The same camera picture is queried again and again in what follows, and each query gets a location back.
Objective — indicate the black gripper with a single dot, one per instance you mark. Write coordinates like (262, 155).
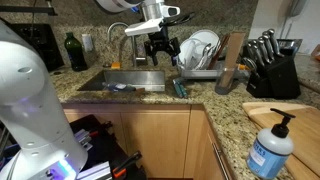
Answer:
(162, 41)

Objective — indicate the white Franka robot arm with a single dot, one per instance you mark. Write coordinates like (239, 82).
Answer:
(30, 110)

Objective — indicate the steel gooseneck faucet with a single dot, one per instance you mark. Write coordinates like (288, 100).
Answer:
(133, 50)

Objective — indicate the clear glass bowl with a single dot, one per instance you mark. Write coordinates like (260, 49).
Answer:
(188, 53)

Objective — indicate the stainless steel sink basin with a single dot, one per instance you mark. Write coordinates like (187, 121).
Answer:
(143, 80)

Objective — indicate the grey dish rack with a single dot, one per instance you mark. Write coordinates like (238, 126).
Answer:
(203, 73)

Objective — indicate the silver cutlery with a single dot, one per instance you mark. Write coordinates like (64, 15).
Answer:
(205, 55)

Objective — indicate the white plate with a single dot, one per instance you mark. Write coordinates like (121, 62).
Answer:
(208, 38)

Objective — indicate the orange sponge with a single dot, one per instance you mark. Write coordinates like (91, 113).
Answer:
(115, 65)

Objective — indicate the blue item in sink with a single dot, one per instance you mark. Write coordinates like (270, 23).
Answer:
(116, 87)

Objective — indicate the clear drinking glass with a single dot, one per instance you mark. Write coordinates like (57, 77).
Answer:
(225, 83)

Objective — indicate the upright wooden board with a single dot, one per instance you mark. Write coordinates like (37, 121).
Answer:
(234, 50)

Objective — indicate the black kitchen scissors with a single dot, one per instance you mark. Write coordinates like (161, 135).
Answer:
(249, 64)

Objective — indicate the dark green glass bottle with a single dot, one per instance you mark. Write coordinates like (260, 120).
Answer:
(75, 53)

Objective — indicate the black equipment cart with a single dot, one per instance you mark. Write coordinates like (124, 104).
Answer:
(103, 146)

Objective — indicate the orange black clamp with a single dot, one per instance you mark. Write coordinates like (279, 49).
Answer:
(125, 165)

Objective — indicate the black knife block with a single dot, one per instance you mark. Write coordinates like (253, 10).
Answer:
(276, 80)

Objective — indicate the black coffee machine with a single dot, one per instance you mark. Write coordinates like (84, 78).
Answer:
(41, 45)

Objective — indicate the blue label soap pump bottle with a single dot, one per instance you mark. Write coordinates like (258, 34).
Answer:
(268, 153)

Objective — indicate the large wooden cutting board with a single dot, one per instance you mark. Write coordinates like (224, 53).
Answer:
(303, 126)

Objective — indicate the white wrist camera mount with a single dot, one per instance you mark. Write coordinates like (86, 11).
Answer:
(143, 27)

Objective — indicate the white wall outlet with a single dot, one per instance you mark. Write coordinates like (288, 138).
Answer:
(87, 42)

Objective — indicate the dark wall shelf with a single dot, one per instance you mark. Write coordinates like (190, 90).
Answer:
(26, 10)

